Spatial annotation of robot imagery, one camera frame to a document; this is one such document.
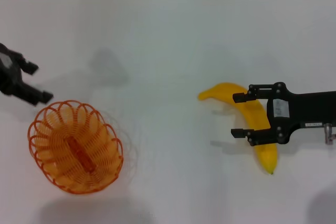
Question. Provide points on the orange woven plastic basket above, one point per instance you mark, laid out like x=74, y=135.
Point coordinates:
x=81, y=153

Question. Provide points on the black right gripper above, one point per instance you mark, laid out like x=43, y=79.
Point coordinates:
x=309, y=107

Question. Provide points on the yellow banana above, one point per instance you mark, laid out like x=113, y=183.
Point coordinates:
x=266, y=158

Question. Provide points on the silver metal connector fitting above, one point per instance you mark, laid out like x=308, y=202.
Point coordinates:
x=327, y=132

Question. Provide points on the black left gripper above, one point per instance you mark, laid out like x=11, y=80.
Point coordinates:
x=6, y=74

